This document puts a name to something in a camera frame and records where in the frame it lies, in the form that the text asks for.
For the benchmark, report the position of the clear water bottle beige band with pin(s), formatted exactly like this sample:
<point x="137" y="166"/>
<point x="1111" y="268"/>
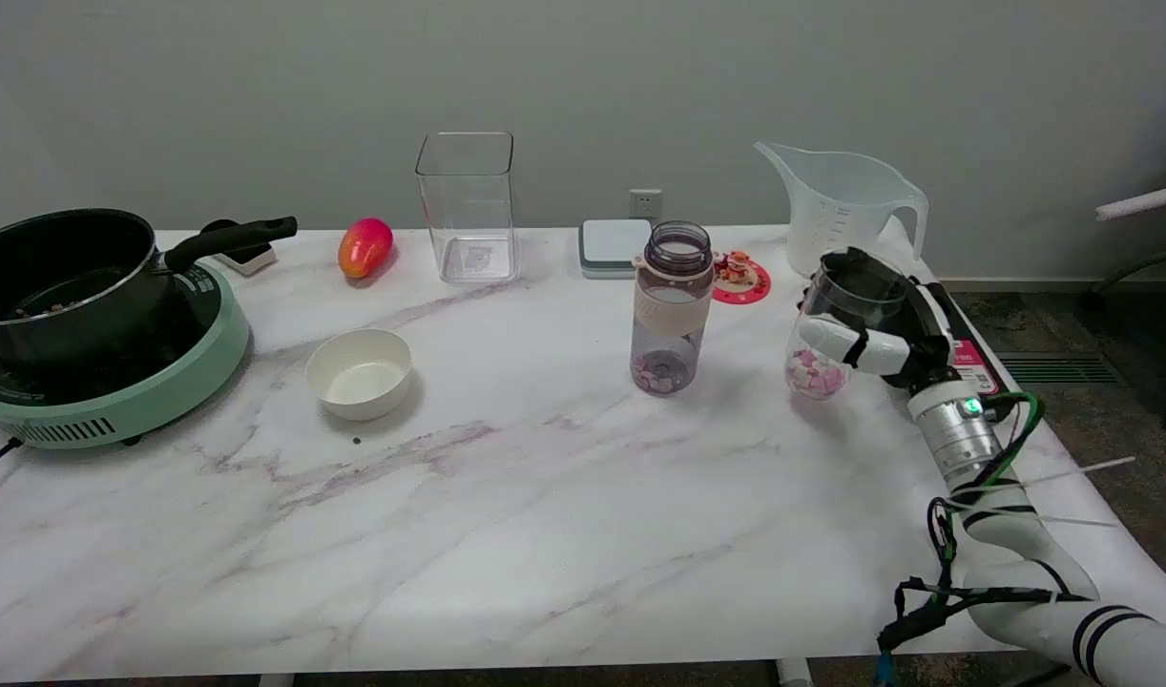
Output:
<point x="674" y="315"/>

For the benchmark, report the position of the grey chair frame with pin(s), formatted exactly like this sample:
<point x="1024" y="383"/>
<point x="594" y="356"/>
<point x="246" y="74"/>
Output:
<point x="1146" y="260"/>

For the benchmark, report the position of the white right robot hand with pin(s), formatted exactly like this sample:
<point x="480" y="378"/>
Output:
<point x="879" y="351"/>

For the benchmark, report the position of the black white power adapter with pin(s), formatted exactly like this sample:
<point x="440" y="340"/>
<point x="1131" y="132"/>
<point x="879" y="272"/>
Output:
<point x="249" y="258"/>

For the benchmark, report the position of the pink white candies in bottle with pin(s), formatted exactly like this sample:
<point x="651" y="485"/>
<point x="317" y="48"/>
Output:
<point x="666" y="377"/>

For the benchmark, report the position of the large translucent measuring jug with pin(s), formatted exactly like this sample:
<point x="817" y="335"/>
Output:
<point x="831" y="210"/>

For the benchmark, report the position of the pink white candies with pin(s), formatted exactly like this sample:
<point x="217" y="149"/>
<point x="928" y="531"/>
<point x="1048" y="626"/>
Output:
<point x="666" y="377"/>
<point x="814" y="377"/>

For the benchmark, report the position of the black device with red label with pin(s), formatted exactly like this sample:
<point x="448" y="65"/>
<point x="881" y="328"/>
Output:
<point x="974" y="372"/>

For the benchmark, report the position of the clear square plastic container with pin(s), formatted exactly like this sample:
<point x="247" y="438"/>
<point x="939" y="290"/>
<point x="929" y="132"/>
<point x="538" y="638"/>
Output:
<point x="468" y="219"/>

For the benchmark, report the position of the dark floor vent grille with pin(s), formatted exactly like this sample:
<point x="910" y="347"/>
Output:
<point x="1060" y="367"/>

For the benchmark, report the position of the red coaster with figurine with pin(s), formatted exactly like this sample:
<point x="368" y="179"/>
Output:
<point x="740" y="281"/>

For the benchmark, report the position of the white wall socket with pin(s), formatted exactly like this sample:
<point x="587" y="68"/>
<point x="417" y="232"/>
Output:
<point x="645" y="203"/>

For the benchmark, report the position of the red orange toy mango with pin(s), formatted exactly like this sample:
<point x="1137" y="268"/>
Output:
<point x="364" y="248"/>

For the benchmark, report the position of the white grey kitchen scale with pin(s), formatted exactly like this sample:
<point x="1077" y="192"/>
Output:
<point x="614" y="246"/>

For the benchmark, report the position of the clear black-rimmed measuring cup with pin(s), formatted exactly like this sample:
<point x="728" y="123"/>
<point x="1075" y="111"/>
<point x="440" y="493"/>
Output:
<point x="845" y="291"/>

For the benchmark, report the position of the white padded chair armrest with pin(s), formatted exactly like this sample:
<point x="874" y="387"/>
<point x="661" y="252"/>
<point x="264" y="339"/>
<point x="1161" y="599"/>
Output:
<point x="1146" y="200"/>

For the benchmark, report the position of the white table leg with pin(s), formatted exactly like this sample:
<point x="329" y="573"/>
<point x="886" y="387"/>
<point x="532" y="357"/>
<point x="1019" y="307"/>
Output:
<point x="278" y="681"/>
<point x="793" y="674"/>

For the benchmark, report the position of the green induction cooker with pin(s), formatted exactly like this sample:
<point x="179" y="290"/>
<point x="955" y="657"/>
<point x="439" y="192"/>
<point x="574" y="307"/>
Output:
<point x="163" y="391"/>

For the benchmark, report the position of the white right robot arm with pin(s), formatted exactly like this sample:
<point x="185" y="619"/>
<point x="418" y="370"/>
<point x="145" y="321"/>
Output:
<point x="1022" y="553"/>

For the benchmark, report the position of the white bowl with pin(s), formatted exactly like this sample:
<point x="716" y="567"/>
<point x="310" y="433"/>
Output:
<point x="359" y="377"/>

